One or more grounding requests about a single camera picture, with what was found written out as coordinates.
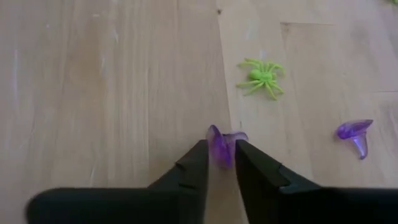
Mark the purple plastic witch hat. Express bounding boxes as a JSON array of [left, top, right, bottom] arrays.
[[205, 124, 249, 170], [335, 119, 374, 161]]

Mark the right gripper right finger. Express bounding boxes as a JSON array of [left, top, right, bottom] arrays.
[[235, 139, 398, 224]]

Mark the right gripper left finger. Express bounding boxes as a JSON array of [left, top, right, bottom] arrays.
[[26, 139, 210, 224]]

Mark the green plastic spider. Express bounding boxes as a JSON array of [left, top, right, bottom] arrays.
[[235, 57, 287, 101]]

